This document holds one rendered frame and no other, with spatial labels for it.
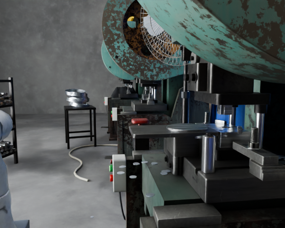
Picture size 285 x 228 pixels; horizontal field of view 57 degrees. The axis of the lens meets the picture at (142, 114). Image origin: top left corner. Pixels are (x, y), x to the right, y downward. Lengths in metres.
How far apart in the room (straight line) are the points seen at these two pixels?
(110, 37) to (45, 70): 5.52
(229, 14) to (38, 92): 7.35
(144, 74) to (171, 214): 1.61
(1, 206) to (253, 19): 0.80
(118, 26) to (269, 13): 1.82
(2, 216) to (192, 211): 0.56
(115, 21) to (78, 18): 5.46
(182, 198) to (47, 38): 7.12
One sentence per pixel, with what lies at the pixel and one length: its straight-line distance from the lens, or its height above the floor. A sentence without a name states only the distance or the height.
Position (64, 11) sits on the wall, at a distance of 7.65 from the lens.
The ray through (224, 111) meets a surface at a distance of 0.83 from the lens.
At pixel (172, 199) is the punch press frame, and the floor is 0.65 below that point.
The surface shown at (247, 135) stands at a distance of 0.82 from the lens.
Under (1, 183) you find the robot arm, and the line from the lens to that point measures 0.89.
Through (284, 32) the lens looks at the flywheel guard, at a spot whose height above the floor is 0.99.
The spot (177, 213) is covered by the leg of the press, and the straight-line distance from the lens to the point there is 0.61.
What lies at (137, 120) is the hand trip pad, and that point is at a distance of 1.09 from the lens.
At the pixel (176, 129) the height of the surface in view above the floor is 0.78.
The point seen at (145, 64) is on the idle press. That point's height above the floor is 1.05.
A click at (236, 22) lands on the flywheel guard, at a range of 0.34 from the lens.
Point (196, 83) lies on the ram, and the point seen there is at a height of 0.92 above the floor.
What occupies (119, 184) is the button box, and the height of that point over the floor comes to 0.53.
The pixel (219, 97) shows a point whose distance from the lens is 0.74.
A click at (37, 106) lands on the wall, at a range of 7.64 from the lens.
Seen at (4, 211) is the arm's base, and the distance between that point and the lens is 0.93.
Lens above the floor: 0.93
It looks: 8 degrees down
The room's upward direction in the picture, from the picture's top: straight up
